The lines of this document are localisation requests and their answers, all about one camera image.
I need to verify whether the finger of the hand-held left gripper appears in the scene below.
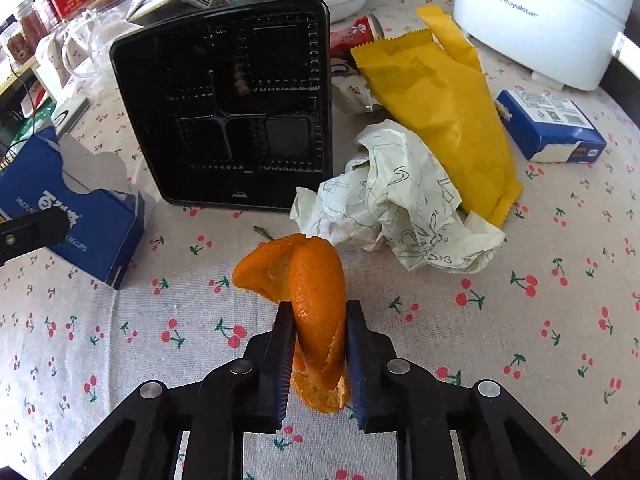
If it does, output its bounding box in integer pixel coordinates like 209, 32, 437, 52
0, 205, 69, 267

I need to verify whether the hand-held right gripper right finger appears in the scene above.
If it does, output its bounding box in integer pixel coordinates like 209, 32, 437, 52
346, 300, 596, 480

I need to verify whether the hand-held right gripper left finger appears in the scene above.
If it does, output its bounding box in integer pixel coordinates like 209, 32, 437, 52
47, 300, 296, 480

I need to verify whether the orange peel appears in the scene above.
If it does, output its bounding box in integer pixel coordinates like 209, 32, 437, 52
231, 233, 348, 415

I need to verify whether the printed white paper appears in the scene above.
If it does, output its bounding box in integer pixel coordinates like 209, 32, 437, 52
290, 119, 507, 275

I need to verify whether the black plastic food tray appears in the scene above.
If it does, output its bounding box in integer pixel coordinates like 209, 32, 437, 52
109, 0, 335, 207

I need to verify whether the yellow packaging bag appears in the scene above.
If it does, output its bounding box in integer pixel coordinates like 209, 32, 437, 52
350, 6, 524, 231

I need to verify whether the blue and white small box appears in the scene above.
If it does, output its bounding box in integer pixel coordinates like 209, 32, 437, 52
496, 89, 608, 163

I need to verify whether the dark blue biscuit box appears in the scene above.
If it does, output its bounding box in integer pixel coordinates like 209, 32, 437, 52
0, 127, 147, 291

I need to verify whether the white flat box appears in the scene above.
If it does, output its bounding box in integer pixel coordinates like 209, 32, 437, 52
50, 91, 92, 136

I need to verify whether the cherry print tablecloth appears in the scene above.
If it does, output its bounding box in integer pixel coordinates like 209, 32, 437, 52
0, 0, 640, 480

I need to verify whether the red content glass jar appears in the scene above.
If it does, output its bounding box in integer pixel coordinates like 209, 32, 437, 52
15, 0, 53, 36
0, 25, 28, 66

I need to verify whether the cartoon print wrapper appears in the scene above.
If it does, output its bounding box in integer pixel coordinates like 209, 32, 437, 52
330, 55, 386, 113

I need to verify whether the red snack wrapper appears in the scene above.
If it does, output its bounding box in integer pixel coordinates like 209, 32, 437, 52
330, 14, 386, 53

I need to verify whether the white electric cooker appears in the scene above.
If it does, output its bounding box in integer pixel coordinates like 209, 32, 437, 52
452, 0, 640, 92

